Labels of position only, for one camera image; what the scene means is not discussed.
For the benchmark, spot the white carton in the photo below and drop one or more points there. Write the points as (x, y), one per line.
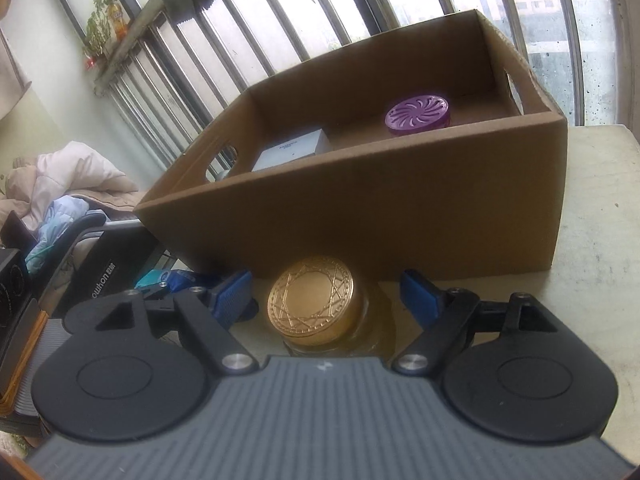
(290, 152)

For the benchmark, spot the black speaker box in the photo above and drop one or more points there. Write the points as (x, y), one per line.
(12, 285)

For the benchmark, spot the brown cardboard box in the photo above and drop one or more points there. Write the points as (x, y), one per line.
(400, 200)

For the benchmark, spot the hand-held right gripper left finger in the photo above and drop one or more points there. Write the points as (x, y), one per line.
(232, 294)

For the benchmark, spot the metal window grille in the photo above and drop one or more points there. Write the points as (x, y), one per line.
(572, 60)

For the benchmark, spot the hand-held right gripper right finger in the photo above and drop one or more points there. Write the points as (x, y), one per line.
(420, 296)

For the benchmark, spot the glass jar with gold lid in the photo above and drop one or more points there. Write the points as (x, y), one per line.
(312, 300)

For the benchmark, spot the orange edged grey case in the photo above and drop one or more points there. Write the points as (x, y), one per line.
(25, 360)

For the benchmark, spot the light blue cloth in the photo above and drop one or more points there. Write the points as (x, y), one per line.
(60, 220)

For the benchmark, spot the purple lid air freshener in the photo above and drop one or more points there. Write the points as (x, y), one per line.
(417, 112)

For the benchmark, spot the green potted plant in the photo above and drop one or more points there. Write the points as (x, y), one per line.
(100, 30)

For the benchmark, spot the pile of clothes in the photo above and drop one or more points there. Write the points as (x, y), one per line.
(75, 170)

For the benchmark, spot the teal wet wipes pack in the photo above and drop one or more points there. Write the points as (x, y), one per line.
(160, 278)

